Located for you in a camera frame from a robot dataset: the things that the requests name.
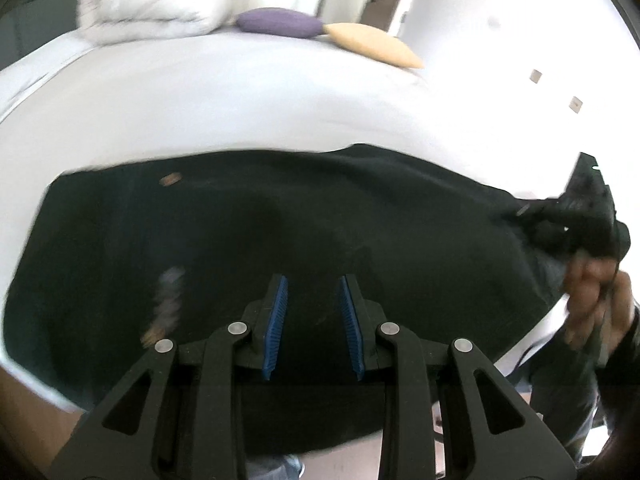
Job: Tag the person's right hand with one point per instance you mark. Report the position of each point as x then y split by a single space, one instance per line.
592 290

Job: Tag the bed with white sheet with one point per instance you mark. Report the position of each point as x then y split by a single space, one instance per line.
200 100

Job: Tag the folded beige duvet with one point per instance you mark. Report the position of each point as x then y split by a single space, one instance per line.
150 10

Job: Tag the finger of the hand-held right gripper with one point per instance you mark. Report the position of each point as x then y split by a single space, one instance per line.
540 211

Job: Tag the dark grey headboard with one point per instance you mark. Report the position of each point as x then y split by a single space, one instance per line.
30 10

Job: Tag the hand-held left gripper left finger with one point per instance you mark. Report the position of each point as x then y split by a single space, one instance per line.
276 330

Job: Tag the purple pillow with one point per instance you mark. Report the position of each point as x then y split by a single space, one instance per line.
280 22

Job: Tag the black denim pants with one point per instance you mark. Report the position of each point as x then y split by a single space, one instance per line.
300 210

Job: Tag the yellow pillow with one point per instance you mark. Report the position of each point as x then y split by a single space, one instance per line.
370 42

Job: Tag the metal wall switch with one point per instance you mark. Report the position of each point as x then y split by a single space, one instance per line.
576 103
536 75

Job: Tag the person's right forearm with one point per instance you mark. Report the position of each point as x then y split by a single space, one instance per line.
625 360

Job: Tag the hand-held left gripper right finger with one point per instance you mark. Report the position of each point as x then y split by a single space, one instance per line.
351 330

